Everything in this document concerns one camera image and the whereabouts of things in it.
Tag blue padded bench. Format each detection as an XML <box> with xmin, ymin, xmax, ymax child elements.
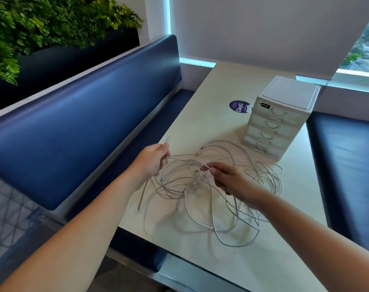
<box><xmin>306</xmin><ymin>111</ymin><xmax>369</xmax><ymax>259</ymax></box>
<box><xmin>0</xmin><ymin>34</ymin><xmax>196</xmax><ymax>292</ymax></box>

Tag person's right forearm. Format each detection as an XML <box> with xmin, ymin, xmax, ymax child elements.
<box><xmin>242</xmin><ymin>188</ymin><xmax>369</xmax><ymax>292</ymax></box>

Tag person's left hand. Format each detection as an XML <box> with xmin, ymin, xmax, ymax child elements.
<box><xmin>132</xmin><ymin>142</ymin><xmax>171</xmax><ymax>191</ymax></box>

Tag white roller blind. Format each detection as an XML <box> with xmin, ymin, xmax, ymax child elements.
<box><xmin>169</xmin><ymin>0</ymin><xmax>369</xmax><ymax>80</ymax></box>

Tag black planter box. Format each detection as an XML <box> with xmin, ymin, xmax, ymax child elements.
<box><xmin>0</xmin><ymin>27</ymin><xmax>141</xmax><ymax>114</ymax></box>

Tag tangle of white cables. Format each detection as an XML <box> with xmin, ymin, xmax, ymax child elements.
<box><xmin>138</xmin><ymin>140</ymin><xmax>284</xmax><ymax>248</ymax></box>

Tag round purple sticker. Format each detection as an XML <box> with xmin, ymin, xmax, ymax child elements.
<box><xmin>229</xmin><ymin>100</ymin><xmax>251</xmax><ymax>114</ymax></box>

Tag green leafy plants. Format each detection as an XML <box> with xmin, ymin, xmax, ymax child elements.
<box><xmin>0</xmin><ymin>0</ymin><xmax>144</xmax><ymax>86</ymax></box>

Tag white table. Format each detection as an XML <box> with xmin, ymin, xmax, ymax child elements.
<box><xmin>119</xmin><ymin>61</ymin><xmax>328</xmax><ymax>292</ymax></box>

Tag person's left forearm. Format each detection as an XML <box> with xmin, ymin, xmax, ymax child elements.
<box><xmin>0</xmin><ymin>170</ymin><xmax>148</xmax><ymax>292</ymax></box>

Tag glass window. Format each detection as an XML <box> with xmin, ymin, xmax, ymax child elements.
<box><xmin>336</xmin><ymin>9</ymin><xmax>369</xmax><ymax>72</ymax></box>

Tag white mini drawer cabinet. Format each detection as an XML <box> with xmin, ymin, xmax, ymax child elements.
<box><xmin>241</xmin><ymin>75</ymin><xmax>321</xmax><ymax>162</ymax></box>

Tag person's right hand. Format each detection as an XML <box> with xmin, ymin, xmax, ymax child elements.
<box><xmin>200</xmin><ymin>162</ymin><xmax>264</xmax><ymax>210</ymax></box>

